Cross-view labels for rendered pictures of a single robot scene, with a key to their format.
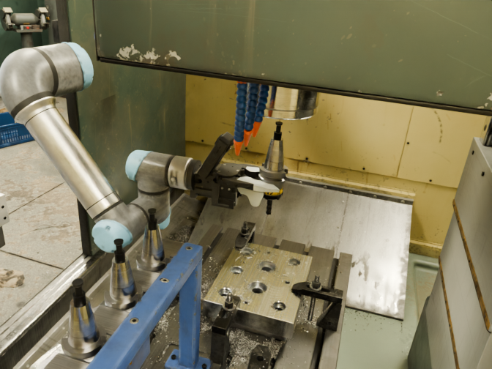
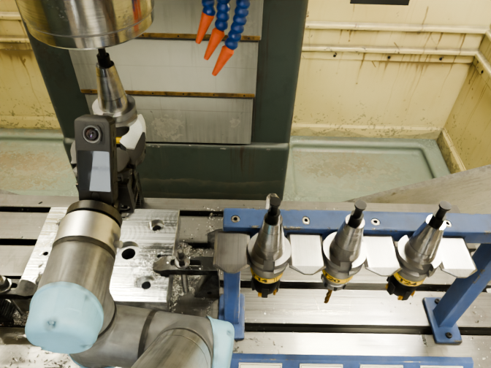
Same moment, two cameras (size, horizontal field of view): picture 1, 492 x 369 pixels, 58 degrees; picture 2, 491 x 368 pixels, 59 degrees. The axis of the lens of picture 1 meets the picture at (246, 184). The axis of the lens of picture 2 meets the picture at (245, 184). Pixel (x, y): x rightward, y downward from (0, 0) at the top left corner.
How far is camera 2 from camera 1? 0.98 m
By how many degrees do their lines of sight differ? 82
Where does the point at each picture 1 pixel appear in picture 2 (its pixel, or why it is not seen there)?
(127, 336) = (395, 218)
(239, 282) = (122, 270)
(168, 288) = (317, 212)
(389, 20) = not seen: outside the picture
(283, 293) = (132, 224)
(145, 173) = (106, 294)
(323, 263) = (20, 220)
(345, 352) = not seen: hidden behind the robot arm
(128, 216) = (186, 319)
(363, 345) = not seen: hidden behind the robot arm
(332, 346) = (166, 202)
